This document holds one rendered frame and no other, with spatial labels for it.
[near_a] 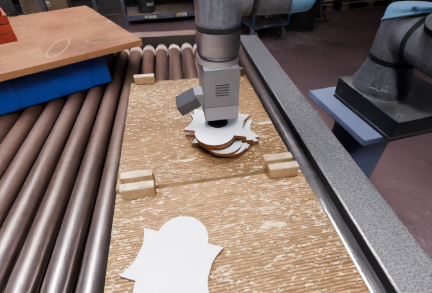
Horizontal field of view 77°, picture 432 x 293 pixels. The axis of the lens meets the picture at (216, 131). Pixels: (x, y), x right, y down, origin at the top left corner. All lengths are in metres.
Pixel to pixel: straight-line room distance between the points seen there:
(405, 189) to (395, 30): 1.40
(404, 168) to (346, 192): 1.66
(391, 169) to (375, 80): 1.37
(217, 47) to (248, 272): 0.34
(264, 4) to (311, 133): 0.35
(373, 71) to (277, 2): 0.46
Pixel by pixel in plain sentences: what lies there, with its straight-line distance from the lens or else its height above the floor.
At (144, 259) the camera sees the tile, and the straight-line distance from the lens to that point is 0.44.
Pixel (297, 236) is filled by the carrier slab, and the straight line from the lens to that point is 0.47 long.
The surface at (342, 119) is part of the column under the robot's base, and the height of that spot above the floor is 0.87.
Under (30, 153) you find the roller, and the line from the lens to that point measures 0.73.
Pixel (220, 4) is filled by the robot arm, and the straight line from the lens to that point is 0.44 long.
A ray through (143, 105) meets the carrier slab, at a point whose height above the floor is 0.94.
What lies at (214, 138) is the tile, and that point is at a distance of 0.53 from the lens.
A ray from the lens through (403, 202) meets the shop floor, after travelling 2.00.
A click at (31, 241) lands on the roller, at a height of 0.92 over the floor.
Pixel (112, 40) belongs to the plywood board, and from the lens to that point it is 0.90.
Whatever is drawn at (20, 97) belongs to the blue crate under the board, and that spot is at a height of 0.96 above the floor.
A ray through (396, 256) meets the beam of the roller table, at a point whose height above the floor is 0.92.
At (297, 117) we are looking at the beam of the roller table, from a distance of 0.74.
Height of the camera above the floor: 1.33
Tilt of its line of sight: 38 degrees down
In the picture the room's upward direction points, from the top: straight up
